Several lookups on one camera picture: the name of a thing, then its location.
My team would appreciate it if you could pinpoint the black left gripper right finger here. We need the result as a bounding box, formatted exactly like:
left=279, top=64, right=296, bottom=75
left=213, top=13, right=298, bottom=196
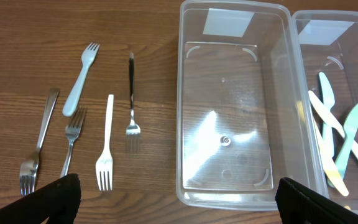
left=275, top=177, right=358, bottom=224

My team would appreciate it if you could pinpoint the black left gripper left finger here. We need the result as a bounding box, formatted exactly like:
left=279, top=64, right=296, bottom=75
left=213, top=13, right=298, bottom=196
left=0, top=174, right=81, bottom=223

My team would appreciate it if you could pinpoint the yellow plastic knife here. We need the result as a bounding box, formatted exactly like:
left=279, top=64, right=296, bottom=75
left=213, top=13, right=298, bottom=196
left=311, top=116, right=349, bottom=197

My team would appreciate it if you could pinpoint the white plastic fork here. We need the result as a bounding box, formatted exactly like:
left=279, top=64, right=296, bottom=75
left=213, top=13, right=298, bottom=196
left=95, top=95, right=114, bottom=191

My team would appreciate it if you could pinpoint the black handled metal fork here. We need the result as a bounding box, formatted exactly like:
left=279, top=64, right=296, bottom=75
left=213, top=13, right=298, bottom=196
left=126, top=52, right=141, bottom=154

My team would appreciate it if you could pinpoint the teal plastic knife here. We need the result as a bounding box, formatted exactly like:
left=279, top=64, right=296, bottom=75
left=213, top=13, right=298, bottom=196
left=335, top=103, right=358, bottom=179

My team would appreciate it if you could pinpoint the light blue plastic knife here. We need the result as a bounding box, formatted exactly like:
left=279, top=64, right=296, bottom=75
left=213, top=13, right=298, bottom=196
left=318, top=72, right=335, bottom=157

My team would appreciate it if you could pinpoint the pale blue plastic fork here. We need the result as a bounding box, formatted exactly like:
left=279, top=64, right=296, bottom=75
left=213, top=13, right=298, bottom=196
left=62, top=42, right=100, bottom=117

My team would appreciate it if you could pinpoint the left clear plastic container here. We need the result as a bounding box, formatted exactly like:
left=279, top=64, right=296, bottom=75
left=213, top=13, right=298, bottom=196
left=176, top=1, right=328, bottom=211

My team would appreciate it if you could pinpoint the clear plastic container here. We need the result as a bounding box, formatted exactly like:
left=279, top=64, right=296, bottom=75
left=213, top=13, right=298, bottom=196
left=292, top=10, right=358, bottom=214
left=176, top=1, right=328, bottom=211

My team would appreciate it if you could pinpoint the right clear plastic container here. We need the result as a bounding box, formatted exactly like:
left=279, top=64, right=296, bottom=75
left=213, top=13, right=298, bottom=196
left=292, top=10, right=358, bottom=214

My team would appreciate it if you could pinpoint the long silver metal fork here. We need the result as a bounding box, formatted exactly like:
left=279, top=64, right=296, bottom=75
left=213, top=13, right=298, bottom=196
left=19, top=88, right=60, bottom=196

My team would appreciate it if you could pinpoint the short silver metal fork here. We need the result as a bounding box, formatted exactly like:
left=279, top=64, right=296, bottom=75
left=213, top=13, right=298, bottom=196
left=60, top=107, right=87, bottom=178

